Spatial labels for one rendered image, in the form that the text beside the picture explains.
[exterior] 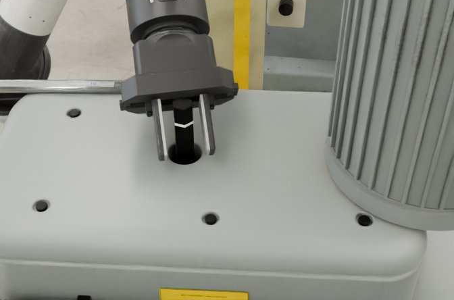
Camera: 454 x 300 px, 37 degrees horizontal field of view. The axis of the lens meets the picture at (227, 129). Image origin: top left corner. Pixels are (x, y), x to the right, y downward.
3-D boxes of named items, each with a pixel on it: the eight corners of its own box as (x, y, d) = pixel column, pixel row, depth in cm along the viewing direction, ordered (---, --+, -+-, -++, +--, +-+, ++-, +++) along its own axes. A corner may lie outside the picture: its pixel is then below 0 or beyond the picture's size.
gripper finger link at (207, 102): (207, 148, 70) (199, 92, 72) (205, 157, 73) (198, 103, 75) (223, 146, 70) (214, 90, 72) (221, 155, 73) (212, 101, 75)
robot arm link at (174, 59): (233, 110, 79) (217, 17, 82) (242, 77, 70) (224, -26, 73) (122, 123, 77) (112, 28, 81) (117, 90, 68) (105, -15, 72)
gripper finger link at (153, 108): (167, 162, 72) (160, 107, 74) (167, 153, 69) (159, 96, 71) (152, 164, 72) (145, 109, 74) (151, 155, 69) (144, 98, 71)
